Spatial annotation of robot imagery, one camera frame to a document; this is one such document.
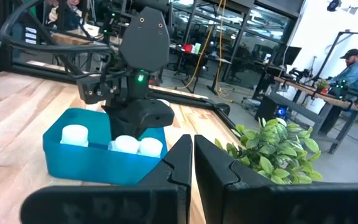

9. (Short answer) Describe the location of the black monitor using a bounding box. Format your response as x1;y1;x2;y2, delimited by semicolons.
280;45;303;66

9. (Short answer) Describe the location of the black computer blue light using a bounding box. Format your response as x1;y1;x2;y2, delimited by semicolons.
255;96;288;122

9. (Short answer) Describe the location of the white pill bottle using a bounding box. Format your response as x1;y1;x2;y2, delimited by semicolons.
108;134;141;155
60;124;90;148
137;136;164;159

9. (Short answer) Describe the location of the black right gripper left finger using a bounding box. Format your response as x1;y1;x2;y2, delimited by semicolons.
19;133;195;224

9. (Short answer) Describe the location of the person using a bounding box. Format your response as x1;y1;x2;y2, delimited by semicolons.
327;48;358;93
44;0;83;32

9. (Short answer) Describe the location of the green plant in white pot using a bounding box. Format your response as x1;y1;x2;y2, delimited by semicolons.
213;116;324;185

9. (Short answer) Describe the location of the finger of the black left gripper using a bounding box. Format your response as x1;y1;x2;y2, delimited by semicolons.
103;100;176;141

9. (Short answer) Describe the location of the wooden top workbench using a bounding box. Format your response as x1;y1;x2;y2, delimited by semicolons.
273;76;358;155

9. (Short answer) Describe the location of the teal plastic basket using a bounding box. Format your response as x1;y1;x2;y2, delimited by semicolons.
42;107;168;187

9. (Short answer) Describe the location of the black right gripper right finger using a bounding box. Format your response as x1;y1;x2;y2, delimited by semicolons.
193;134;358;224

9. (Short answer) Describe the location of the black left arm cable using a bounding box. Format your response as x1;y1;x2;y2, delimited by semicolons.
0;0;117;78

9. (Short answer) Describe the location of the black aluminium table frame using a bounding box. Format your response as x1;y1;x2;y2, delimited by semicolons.
0;0;239;138

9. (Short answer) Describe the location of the small plant red pot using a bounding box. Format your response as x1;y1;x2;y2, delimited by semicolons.
315;79;331;94

